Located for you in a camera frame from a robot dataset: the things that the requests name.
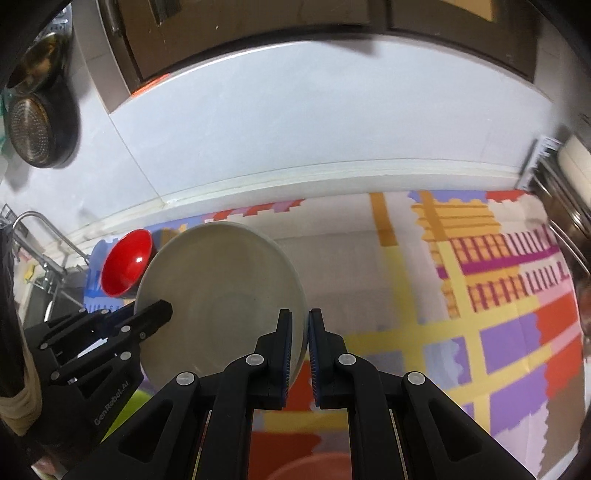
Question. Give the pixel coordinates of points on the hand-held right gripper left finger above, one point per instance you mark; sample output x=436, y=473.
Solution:
x=286, y=350

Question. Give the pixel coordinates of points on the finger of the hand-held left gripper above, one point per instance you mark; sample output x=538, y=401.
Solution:
x=92, y=318
x=147, y=318

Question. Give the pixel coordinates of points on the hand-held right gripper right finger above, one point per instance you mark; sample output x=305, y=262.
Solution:
x=315, y=355

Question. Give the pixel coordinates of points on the large cream plate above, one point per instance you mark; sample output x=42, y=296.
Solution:
x=221, y=286

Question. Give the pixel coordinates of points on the person's left forearm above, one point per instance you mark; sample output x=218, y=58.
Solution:
x=11, y=323

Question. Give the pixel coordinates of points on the green plastic bowl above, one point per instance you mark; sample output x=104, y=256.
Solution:
x=131, y=413

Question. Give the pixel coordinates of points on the red bowl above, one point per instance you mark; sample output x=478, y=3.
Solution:
x=124, y=263

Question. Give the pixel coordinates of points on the orange pink bowl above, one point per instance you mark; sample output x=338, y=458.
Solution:
x=304, y=468

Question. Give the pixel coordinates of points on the metal faucet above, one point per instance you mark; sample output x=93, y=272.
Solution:
x=28, y=215

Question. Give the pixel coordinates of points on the colourful printed mat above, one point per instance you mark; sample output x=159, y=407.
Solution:
x=461, y=314

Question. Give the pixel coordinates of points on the round metal strainer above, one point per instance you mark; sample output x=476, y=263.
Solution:
x=32, y=129

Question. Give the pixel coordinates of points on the hanging steel pot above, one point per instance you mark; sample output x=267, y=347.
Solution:
x=41, y=50

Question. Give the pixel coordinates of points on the metal dish rack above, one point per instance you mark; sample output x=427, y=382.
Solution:
x=549, y=194

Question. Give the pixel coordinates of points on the white cutting board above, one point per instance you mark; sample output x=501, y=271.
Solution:
x=577, y=161

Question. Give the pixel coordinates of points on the brown wall cabinet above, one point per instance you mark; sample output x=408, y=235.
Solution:
x=231, y=27

